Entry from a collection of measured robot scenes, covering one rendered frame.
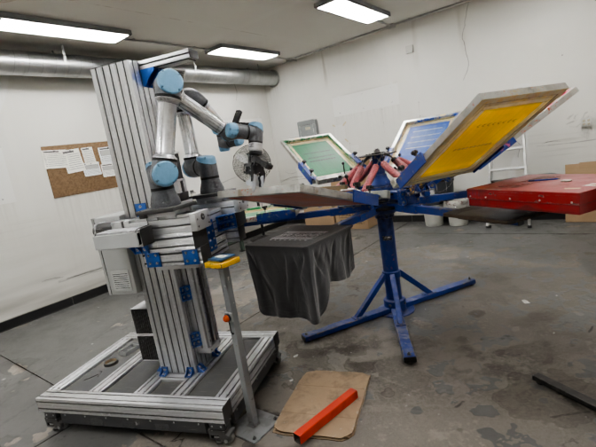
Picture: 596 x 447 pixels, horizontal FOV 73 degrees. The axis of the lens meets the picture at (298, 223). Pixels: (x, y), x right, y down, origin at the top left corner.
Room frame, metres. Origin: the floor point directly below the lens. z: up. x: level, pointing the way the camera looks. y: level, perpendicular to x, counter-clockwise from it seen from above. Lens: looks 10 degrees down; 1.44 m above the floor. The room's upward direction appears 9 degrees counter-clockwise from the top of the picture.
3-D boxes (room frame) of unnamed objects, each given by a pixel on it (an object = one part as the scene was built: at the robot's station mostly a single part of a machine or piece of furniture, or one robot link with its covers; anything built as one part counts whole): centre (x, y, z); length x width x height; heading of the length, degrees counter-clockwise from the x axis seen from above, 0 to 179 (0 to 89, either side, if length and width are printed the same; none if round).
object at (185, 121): (2.64, 0.60, 1.63); 0.15 x 0.12 x 0.55; 48
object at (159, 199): (2.08, 0.65, 1.31); 0.15 x 0.15 x 0.10
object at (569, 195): (1.87, -1.21, 1.06); 0.61 x 0.46 x 0.12; 21
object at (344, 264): (2.20, -0.16, 0.74); 0.46 x 0.04 x 0.42; 141
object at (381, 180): (3.19, -0.70, 0.67); 0.39 x 0.39 x 1.35
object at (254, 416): (2.00, 0.41, 0.48); 0.22 x 0.22 x 0.96; 51
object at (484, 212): (2.57, -0.94, 0.91); 1.34 x 0.40 x 0.08; 21
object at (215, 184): (2.55, 0.50, 1.31); 0.15 x 0.15 x 0.10
